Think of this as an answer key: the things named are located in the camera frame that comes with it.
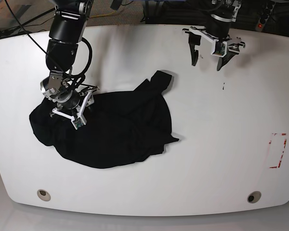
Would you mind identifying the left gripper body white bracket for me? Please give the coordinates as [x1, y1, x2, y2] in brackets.
[182, 26, 246, 57]

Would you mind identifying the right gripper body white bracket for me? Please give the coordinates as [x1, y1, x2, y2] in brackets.
[50, 84, 99, 130]

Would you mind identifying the black T-shirt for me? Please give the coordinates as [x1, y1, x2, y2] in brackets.
[29, 71, 178, 169]

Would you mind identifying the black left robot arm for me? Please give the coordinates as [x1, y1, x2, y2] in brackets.
[183, 0, 246, 71]

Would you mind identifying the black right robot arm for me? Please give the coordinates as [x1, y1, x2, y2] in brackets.
[40, 0, 98, 129]

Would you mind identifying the red tape rectangle marking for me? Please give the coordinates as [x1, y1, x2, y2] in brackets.
[266, 133, 287, 169]

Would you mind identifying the black tripod stand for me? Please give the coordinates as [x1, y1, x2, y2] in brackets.
[0, 8, 55, 39]

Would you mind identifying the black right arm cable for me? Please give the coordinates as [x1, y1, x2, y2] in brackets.
[4, 0, 93, 84]

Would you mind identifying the black power strip red switch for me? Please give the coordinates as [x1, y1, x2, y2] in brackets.
[255, 3, 275, 32]

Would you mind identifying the black metal frame on floor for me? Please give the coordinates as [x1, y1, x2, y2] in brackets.
[140, 0, 171, 25]

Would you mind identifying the left table cable grommet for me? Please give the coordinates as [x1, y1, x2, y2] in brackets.
[37, 189, 51, 202]

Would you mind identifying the table cable grommet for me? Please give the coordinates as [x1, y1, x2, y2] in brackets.
[247, 191, 262, 204]
[37, 189, 51, 202]

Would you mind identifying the yellow cable on floor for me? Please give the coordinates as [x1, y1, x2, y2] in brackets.
[88, 11, 116, 20]

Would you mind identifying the right table cable grommet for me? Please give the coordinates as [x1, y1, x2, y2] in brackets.
[247, 191, 262, 204]

